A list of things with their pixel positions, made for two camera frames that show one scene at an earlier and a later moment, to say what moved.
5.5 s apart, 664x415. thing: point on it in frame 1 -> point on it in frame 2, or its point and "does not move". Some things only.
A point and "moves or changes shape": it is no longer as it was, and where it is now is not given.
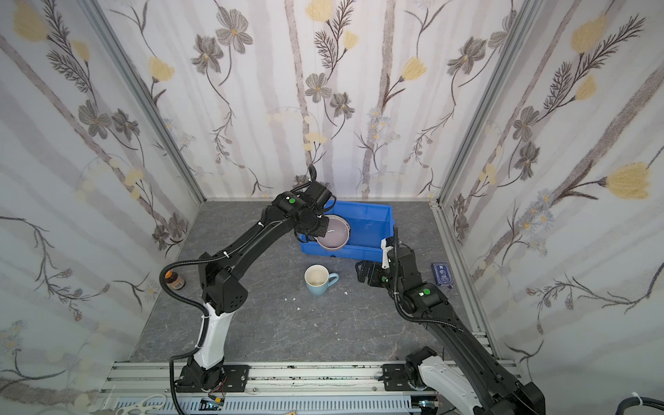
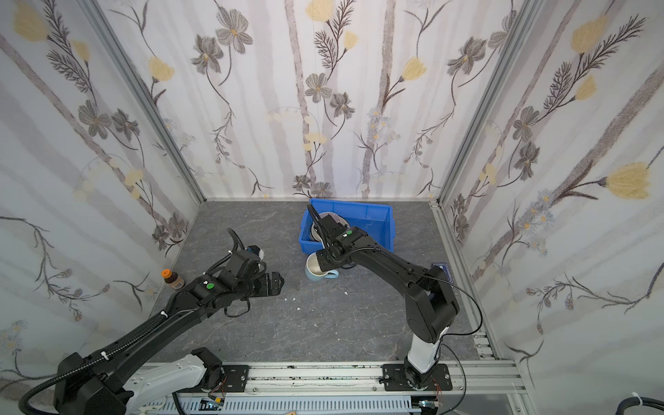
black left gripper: x=316 y=225 -> x=264 y=283
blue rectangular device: x=443 y=275 does not move
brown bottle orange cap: x=174 y=281 does not move
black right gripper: x=373 y=272 -> x=326 y=226
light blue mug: x=318 y=278 moves or changes shape
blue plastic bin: x=369 y=224 does not move
